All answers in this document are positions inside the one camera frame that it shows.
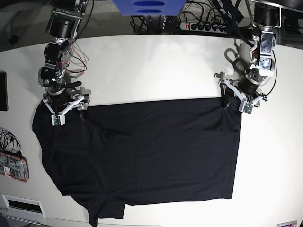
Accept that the blue plastic bin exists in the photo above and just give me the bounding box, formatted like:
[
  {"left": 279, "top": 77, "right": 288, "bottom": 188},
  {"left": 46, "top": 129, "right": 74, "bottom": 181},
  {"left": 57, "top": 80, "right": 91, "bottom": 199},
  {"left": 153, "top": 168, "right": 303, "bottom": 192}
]
[{"left": 113, "top": 0, "right": 186, "bottom": 16}]

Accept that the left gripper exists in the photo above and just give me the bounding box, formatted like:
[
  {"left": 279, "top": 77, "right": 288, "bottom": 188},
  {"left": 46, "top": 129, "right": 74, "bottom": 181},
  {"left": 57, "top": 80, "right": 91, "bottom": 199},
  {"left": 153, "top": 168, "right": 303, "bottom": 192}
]
[{"left": 214, "top": 72, "right": 269, "bottom": 113}]

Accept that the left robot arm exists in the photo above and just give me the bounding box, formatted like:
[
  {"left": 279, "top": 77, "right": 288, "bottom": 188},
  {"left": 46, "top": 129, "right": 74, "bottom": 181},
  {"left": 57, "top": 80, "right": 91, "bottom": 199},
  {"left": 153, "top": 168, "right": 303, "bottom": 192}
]
[{"left": 219, "top": 0, "right": 282, "bottom": 114}]

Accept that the black power strip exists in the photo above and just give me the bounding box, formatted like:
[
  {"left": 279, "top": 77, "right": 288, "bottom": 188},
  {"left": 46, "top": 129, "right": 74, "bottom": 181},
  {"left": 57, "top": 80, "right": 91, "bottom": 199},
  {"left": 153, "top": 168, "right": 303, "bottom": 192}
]
[{"left": 179, "top": 22, "right": 226, "bottom": 34}]

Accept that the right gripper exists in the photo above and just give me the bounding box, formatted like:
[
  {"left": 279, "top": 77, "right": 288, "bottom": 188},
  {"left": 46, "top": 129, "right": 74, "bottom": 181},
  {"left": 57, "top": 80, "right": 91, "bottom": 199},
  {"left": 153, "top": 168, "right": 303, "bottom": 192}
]
[{"left": 43, "top": 81, "right": 90, "bottom": 125}]

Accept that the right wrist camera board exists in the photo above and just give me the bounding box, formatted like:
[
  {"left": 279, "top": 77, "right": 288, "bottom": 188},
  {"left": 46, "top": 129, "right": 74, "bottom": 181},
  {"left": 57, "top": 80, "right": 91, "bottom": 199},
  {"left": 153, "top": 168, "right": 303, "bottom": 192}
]
[{"left": 51, "top": 115, "right": 61, "bottom": 126}]

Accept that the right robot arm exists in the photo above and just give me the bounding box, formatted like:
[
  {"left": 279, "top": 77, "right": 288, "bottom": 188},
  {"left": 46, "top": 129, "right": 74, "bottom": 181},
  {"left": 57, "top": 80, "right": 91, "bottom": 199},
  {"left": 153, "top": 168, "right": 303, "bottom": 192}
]
[{"left": 38, "top": 0, "right": 89, "bottom": 126}]

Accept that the black T-shirt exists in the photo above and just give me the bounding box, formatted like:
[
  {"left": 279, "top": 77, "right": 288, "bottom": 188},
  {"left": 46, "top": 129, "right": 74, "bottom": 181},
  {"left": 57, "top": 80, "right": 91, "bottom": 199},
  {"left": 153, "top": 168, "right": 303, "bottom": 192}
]
[{"left": 32, "top": 98, "right": 241, "bottom": 226}]

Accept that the white table cable grommet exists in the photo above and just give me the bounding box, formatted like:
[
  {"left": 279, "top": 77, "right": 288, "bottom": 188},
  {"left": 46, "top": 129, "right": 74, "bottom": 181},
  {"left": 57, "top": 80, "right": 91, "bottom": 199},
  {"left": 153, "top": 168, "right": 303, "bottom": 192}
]
[{"left": 1, "top": 194, "right": 45, "bottom": 217}]

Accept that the coiled black cable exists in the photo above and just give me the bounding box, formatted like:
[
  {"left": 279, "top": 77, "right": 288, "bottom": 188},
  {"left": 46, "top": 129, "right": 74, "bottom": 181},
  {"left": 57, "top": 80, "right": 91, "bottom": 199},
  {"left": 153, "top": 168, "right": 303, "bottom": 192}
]
[{"left": 0, "top": 127, "right": 22, "bottom": 157}]

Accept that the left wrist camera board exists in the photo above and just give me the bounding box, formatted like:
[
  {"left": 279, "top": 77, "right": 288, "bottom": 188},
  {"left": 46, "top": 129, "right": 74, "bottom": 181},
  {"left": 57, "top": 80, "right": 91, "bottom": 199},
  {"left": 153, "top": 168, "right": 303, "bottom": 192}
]
[{"left": 243, "top": 103, "right": 254, "bottom": 114}]

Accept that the orange clear component case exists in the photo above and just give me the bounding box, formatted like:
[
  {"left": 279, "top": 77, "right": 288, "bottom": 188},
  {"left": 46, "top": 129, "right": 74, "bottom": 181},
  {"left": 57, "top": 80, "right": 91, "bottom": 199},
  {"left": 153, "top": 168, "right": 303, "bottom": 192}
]
[{"left": 0, "top": 151, "right": 29, "bottom": 182}]

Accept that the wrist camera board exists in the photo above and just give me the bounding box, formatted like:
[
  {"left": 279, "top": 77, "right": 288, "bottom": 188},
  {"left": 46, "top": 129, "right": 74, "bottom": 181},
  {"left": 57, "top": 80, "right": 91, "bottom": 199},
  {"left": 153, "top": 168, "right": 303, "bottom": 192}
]
[
  {"left": 243, "top": 103, "right": 254, "bottom": 114},
  {"left": 51, "top": 115, "right": 61, "bottom": 126}
]

